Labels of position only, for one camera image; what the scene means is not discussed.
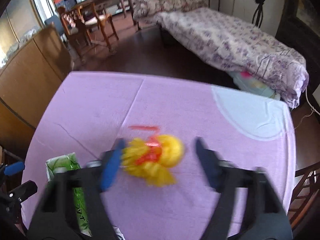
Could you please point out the wooden chair at right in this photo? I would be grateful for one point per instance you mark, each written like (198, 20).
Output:
(304, 194)

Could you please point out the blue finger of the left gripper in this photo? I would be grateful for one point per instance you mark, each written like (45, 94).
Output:
(24, 191)
(10, 170)

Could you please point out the folded floral quilt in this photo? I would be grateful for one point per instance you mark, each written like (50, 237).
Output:
(147, 8)

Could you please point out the wooden cabinet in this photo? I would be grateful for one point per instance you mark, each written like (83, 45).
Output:
(29, 80)

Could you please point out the floral bed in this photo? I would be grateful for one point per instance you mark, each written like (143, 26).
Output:
(233, 45)

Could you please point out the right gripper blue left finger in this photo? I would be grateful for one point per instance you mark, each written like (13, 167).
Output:
(55, 216)

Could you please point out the carved wooden chair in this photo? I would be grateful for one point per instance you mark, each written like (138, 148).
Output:
(77, 28)

